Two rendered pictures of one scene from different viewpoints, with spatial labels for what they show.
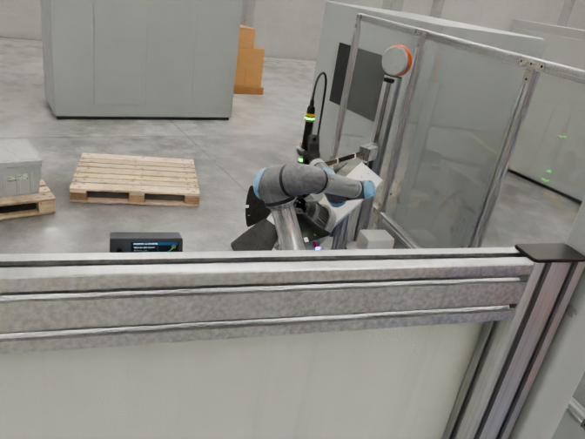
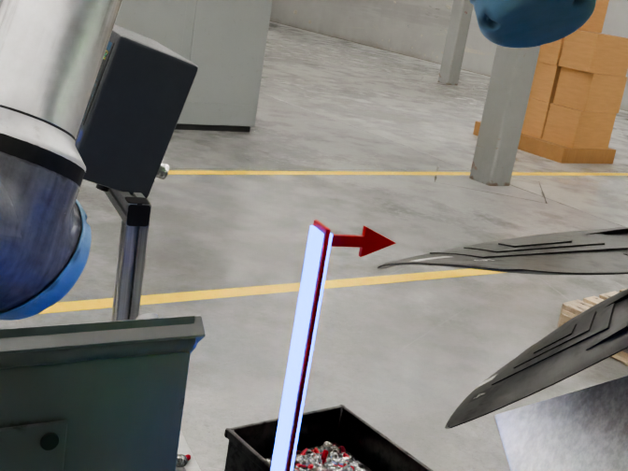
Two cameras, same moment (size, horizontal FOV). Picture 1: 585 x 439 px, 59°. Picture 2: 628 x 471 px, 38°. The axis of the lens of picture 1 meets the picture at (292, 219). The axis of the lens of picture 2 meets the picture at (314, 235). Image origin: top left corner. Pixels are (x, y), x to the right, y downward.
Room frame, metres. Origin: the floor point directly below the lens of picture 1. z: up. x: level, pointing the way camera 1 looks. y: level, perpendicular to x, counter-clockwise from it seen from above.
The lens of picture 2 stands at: (1.89, -0.77, 1.37)
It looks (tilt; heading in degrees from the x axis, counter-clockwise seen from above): 16 degrees down; 86
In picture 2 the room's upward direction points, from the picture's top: 9 degrees clockwise
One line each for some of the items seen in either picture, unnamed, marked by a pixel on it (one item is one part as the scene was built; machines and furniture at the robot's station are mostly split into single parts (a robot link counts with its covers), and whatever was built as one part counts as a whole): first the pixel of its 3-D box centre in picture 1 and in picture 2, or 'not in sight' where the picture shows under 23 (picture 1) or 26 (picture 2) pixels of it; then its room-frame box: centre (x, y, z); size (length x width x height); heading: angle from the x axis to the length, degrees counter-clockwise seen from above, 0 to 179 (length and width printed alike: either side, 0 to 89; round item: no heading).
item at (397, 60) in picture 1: (397, 60); not in sight; (2.86, -0.41, 1.88); 0.16 x 0.07 x 0.16; 56
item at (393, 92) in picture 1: (359, 226); not in sight; (2.86, -0.41, 0.90); 0.08 x 0.06 x 1.80; 56
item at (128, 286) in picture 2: not in sight; (129, 272); (1.74, 0.37, 0.96); 0.03 x 0.03 x 0.20; 21
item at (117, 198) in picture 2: not in sight; (121, 190); (1.71, 0.46, 1.04); 0.24 x 0.03 x 0.03; 111
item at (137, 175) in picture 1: (137, 178); not in sight; (4.98, 1.67, 0.07); 1.20 x 1.00 x 0.15; 107
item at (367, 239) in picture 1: (373, 241); not in sight; (2.65, -0.48, 0.92); 0.17 x 0.16 x 0.11; 111
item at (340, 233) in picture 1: (326, 298); not in sight; (2.51, -0.27, 0.58); 0.09 x 0.05 x 1.15; 21
